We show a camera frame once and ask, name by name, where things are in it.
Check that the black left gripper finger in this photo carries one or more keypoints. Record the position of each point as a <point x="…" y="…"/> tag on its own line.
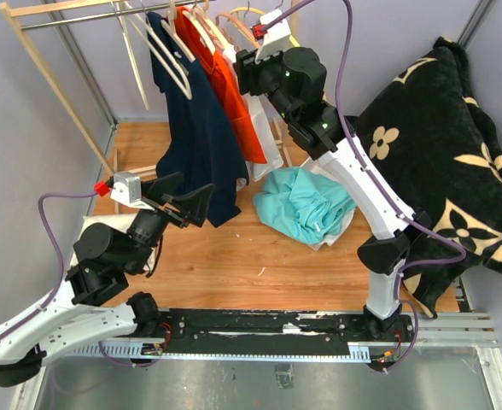
<point x="193" y="207"/>
<point x="161" y="186"/>

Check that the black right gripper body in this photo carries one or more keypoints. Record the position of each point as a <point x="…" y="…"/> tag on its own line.
<point x="255" y="79"/>

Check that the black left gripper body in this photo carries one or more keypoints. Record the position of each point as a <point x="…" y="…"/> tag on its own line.
<point x="156" y="204"/>

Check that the white pink t shirt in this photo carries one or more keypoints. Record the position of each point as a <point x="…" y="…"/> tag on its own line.
<point x="256" y="113"/>

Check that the orange hanger with metal hook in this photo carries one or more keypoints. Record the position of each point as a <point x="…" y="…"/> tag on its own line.
<point x="239" y="26"/>

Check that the teal t shirt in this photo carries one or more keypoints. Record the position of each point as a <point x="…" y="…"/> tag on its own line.
<point x="302" y="205"/>

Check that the sheer white t shirt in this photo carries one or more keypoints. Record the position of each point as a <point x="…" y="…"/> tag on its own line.
<point x="336" y="235"/>

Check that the yellow hanger with metal hook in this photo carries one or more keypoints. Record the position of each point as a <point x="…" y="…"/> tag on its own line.
<point x="241" y="14"/>

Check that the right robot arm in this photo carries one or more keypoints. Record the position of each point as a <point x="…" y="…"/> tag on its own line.
<point x="293" y="82"/>

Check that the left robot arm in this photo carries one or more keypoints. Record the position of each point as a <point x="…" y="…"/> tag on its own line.
<point x="73" y="314"/>

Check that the orange t shirt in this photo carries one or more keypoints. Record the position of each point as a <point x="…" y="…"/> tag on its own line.
<point x="222" y="81"/>

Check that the navy blue t shirt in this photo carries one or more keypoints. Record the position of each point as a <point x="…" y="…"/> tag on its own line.
<point x="203" y="145"/>

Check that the cream hanger on navy shirt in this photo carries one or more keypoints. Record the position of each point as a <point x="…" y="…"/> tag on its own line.
<point x="140" y="23"/>

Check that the empty cream hanger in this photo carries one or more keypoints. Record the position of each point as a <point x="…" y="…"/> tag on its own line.
<point x="129" y="50"/>

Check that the white plastic basket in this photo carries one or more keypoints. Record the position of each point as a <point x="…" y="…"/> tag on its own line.
<point x="312" y="167"/>

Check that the black floral blanket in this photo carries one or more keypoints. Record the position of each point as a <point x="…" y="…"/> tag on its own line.
<point x="439" y="151"/>

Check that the wooden clothes rack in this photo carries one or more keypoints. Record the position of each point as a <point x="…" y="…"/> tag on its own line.
<point x="12" y="16"/>

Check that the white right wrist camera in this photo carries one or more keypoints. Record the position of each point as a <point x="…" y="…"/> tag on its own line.
<point x="275" y="40"/>

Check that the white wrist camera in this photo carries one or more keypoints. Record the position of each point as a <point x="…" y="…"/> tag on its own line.
<point x="275" y="40"/>
<point x="124" y="188"/>

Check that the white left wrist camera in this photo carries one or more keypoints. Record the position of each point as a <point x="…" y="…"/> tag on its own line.
<point x="124" y="188"/>

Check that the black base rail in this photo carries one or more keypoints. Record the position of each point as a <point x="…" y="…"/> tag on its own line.
<point x="269" y="333"/>

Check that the metal corner post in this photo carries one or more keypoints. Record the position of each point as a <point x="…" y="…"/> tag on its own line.
<point x="87" y="75"/>

